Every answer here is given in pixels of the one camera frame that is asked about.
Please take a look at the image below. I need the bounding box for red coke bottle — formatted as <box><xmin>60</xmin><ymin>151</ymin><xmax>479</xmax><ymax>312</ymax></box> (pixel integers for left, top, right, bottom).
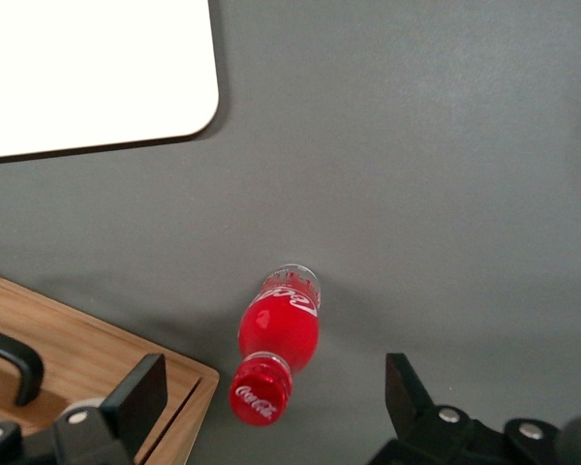
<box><xmin>229</xmin><ymin>263</ymin><xmax>324</xmax><ymax>428</ymax></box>

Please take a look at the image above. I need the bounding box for white tray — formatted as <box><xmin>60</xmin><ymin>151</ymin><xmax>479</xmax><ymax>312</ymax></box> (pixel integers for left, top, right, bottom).
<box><xmin>0</xmin><ymin>0</ymin><xmax>221</xmax><ymax>166</ymax></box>

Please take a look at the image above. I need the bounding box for black metal drawer handle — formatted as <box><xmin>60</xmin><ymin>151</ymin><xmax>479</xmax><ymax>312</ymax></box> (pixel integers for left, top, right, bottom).
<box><xmin>0</xmin><ymin>323</ymin><xmax>46</xmax><ymax>408</ymax></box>

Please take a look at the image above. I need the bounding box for wooden drawer cabinet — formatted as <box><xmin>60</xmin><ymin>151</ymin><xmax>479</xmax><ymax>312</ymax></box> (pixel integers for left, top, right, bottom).
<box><xmin>0</xmin><ymin>268</ymin><xmax>221</xmax><ymax>465</ymax></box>

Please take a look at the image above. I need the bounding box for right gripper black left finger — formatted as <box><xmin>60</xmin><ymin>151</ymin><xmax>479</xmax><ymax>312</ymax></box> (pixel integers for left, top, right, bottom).
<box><xmin>0</xmin><ymin>353</ymin><xmax>168</xmax><ymax>465</ymax></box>

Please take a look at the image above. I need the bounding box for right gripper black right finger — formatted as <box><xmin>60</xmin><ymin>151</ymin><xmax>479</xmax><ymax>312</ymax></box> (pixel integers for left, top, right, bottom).
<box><xmin>367</xmin><ymin>353</ymin><xmax>563</xmax><ymax>465</ymax></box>

